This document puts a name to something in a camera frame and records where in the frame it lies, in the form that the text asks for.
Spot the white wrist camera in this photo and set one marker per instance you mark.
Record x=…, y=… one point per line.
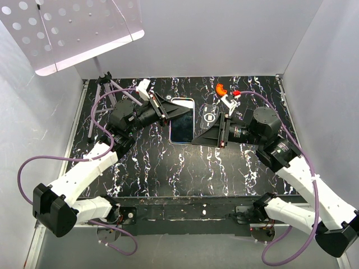
x=230, y=100
x=142, y=89

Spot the black front mounting rail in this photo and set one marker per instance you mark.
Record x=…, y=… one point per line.
x=190, y=215

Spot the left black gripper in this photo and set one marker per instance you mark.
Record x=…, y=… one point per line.
x=164, y=109

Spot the clear phone case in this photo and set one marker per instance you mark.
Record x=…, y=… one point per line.
x=208, y=115

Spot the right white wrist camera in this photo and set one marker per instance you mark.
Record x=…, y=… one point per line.
x=230, y=100

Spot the perforated white music stand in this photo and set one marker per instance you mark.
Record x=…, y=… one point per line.
x=41, y=42

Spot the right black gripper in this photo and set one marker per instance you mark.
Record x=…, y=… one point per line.
x=212, y=137

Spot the orange curved plastic part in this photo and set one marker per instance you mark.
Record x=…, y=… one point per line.
x=219, y=89

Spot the phone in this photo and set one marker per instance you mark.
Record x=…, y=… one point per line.
x=182, y=129

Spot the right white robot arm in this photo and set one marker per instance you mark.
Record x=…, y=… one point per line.
x=333, y=222

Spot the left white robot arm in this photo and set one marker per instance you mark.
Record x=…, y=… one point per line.
x=57, y=205

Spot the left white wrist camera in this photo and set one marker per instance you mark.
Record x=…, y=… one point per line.
x=142, y=89

